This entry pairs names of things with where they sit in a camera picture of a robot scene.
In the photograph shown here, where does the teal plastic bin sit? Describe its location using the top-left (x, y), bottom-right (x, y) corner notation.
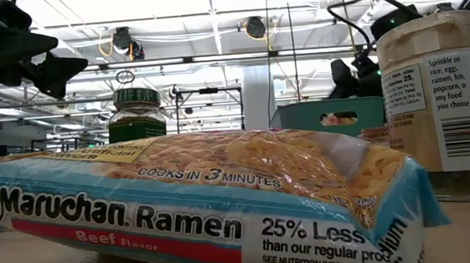
top-left (268, 95), bottom-right (387, 145)

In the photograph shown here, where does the black ceiling cable reel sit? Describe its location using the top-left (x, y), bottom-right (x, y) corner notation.
top-left (109, 24), bottom-right (146, 63)
top-left (244, 15), bottom-right (269, 42)

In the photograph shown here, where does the yellow red snack bag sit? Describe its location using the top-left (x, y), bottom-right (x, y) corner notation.
top-left (319, 111), bottom-right (359, 127)

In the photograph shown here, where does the green lid oregano jar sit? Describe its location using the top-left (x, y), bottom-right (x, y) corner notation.
top-left (104, 85), bottom-right (168, 145)

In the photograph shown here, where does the red ramen pack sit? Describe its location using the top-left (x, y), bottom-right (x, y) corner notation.
top-left (356, 126), bottom-right (391, 149)

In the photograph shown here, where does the black background rack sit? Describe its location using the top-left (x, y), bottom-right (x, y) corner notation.
top-left (172, 84), bottom-right (246, 136)

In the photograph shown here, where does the tan lid seasoning jar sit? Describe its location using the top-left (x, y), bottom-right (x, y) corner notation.
top-left (374, 8), bottom-right (470, 209)

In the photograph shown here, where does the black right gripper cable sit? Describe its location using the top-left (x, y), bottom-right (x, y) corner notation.
top-left (325, 0), bottom-right (423, 58)

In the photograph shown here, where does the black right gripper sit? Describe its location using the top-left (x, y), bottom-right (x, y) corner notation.
top-left (323, 50), bottom-right (385, 102)

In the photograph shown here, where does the white building column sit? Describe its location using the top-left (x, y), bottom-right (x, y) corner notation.
top-left (240, 63), bottom-right (278, 132)

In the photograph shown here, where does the blue beef ramen pack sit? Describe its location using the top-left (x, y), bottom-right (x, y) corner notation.
top-left (0, 112), bottom-right (457, 263)

